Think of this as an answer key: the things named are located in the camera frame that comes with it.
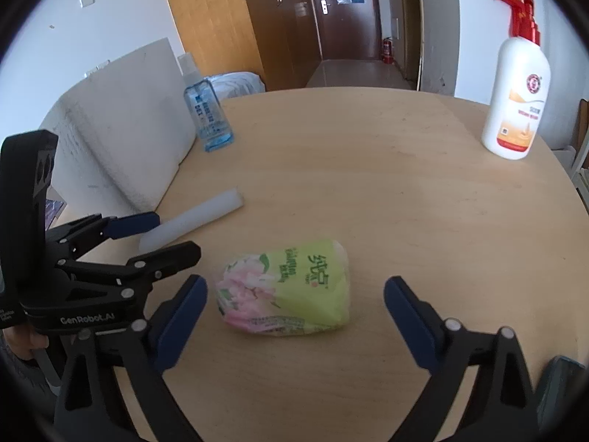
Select person's left hand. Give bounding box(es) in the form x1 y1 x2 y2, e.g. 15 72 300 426
8 331 49 361

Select dark teal object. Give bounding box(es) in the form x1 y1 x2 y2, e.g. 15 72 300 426
536 355 589 430

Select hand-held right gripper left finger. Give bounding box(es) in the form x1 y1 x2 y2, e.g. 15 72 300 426
53 274 209 442

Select wooden door frame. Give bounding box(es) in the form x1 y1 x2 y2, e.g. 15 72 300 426
398 0 425 91

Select brown entrance door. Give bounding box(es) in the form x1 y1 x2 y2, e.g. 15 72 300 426
306 0 383 61

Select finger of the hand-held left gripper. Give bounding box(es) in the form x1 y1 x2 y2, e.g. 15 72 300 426
45 211 162 259
57 241 202 289

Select wooden wardrobe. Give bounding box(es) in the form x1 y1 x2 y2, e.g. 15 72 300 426
157 0 323 91

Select white foam board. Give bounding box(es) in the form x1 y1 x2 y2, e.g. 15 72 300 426
39 37 199 213

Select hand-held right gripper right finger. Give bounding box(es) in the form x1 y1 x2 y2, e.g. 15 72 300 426
384 276 539 442

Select green tissue pack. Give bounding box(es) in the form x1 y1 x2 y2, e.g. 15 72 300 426
215 238 351 336

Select white lotion bottle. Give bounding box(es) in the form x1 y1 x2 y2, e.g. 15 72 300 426
481 32 552 161

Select clear blue spray bottle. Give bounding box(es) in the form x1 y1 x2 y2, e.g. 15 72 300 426
177 53 235 153

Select white foam bar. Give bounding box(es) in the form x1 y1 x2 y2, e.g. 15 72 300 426
138 186 244 252

